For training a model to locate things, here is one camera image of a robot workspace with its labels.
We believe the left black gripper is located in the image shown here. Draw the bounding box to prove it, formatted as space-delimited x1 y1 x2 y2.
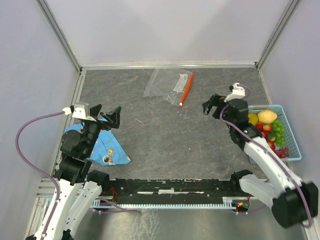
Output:
82 103 122 156

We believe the clear zip top bag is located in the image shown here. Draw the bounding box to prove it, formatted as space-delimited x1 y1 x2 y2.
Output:
143 68 193 107

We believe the light blue plastic basket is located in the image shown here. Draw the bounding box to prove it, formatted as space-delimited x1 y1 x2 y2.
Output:
248 104 302 162

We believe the orange peach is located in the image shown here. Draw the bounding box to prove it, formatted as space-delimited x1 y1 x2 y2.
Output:
262 124 273 133

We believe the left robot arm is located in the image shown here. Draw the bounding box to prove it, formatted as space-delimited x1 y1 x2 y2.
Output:
27 103 122 240

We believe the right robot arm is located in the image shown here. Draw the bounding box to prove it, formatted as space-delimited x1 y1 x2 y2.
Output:
202 94 319 229

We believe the blue patterned cloth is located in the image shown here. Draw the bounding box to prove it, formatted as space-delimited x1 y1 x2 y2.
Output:
60 123 131 167

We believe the yellow star fruit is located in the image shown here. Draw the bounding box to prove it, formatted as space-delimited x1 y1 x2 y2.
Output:
248 113 259 126

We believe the red strawberry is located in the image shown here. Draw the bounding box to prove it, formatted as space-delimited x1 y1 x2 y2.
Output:
255 122 264 131

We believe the yellow lemon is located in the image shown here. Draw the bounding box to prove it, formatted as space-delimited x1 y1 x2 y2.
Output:
257 109 278 124

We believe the green grapes bunch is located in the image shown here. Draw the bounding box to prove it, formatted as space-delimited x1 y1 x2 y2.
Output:
272 119 285 148

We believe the purple grapes bunch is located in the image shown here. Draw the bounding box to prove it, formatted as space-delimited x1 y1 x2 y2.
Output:
274 147 289 159

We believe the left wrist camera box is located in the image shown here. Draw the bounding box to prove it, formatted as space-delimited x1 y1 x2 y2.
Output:
70 102 90 120

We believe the aluminium frame back rail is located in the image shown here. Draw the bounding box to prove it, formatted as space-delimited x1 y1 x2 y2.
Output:
82 64 256 71

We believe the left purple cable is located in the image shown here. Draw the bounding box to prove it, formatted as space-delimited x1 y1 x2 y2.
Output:
15 107 73 238

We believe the aluminium frame right post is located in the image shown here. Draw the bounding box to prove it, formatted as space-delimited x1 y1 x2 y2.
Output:
255 0 301 71

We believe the aluminium frame post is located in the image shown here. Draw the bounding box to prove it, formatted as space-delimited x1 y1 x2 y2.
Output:
35 0 82 72
255 0 301 71

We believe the aluminium frame left post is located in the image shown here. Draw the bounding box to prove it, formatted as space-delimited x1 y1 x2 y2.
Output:
35 0 82 72

